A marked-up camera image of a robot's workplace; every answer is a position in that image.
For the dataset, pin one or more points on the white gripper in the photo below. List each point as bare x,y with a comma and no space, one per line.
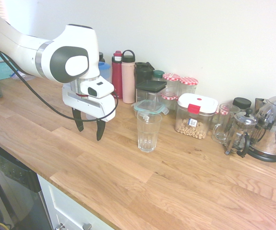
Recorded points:
97,107

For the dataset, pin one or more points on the translucent pitcher with blue lid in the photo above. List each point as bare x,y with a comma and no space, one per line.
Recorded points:
105,69

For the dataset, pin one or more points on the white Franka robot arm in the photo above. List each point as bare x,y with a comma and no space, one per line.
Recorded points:
20,48

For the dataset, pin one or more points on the red water bottle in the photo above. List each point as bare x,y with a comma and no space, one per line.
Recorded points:
116,79

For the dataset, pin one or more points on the pink water bottle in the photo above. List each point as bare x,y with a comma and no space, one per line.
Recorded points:
128,81

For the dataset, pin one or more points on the clear drinking glass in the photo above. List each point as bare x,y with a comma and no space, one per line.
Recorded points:
148,134

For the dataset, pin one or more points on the glass container with teal lid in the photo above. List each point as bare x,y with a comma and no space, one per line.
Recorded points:
152,105

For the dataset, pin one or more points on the square container with black lid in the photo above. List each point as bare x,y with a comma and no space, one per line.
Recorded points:
151,86

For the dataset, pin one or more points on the black shaker bottle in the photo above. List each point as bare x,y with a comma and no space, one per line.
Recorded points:
142,72

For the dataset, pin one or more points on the small jar red checkered lid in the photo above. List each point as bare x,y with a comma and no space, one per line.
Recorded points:
169,97

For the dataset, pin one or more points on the glass jar with green lid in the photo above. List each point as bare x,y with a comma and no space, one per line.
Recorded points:
158,74

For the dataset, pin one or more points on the white cabinet drawer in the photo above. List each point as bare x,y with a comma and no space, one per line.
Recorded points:
65,210

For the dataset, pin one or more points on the jar with red checkered lid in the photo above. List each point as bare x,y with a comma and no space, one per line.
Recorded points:
171,77
188,81

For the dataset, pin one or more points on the stainless steel dishwasher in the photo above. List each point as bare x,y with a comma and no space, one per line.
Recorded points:
15,191

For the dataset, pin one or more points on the cereal container with white lid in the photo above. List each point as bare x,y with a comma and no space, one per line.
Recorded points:
195,100

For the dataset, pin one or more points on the clear glass mug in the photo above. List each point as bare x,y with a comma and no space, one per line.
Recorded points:
220,134

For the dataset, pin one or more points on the jar with black lid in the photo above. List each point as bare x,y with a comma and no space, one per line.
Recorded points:
242,103

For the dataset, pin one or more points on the glass French press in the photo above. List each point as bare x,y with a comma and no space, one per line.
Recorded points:
244,119

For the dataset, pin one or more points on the stainless steel electric kettle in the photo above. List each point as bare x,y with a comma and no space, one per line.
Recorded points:
274,124

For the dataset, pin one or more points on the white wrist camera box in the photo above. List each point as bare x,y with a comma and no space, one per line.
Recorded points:
99,87

